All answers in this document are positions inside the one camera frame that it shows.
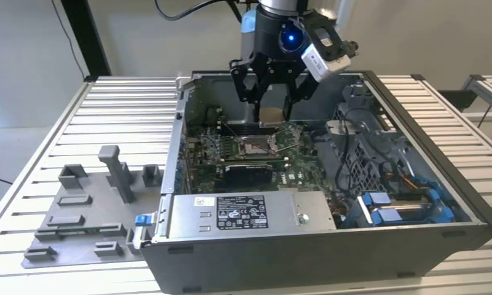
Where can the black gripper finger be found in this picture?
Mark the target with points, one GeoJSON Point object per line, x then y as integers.
{"type": "Point", "coordinates": [246, 83]}
{"type": "Point", "coordinates": [302, 89]}

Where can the CPU with silver top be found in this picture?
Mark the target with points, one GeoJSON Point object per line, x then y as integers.
{"type": "Point", "coordinates": [271, 116]}

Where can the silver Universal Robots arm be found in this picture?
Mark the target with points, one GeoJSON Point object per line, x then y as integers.
{"type": "Point", "coordinates": [249, 43]}

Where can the CPU socket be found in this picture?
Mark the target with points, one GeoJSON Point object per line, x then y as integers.
{"type": "Point", "coordinates": [257, 148]}

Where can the thin metal locking lever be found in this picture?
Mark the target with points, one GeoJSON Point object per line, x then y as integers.
{"type": "Point", "coordinates": [289, 147]}

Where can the green motherboard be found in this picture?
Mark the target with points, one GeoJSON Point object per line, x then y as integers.
{"type": "Point", "coordinates": [302, 169]}

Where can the blue-grey drive cage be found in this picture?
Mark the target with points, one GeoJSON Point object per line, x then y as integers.
{"type": "Point", "coordinates": [365, 166]}

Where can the black heat sink block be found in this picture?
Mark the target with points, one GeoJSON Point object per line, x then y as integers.
{"type": "Point", "coordinates": [249, 175]}

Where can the hard disk in blue carrier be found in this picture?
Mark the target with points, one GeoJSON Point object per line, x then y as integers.
{"type": "Point", "coordinates": [377, 198]}
{"type": "Point", "coordinates": [387, 215]}

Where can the silver power supply unit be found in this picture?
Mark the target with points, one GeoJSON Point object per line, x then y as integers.
{"type": "Point", "coordinates": [250, 212]}

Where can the blue case latch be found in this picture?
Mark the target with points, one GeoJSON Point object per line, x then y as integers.
{"type": "Point", "coordinates": [143, 220]}

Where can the open dark PC case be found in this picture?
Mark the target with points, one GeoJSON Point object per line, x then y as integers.
{"type": "Point", "coordinates": [271, 264]}

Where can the grey parts rack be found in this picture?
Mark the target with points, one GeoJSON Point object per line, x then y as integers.
{"type": "Point", "coordinates": [90, 252]}

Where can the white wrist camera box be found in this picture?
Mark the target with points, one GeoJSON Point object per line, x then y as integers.
{"type": "Point", "coordinates": [325, 66]}

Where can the black upright frame post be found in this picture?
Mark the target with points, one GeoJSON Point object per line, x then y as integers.
{"type": "Point", "coordinates": [90, 30]}

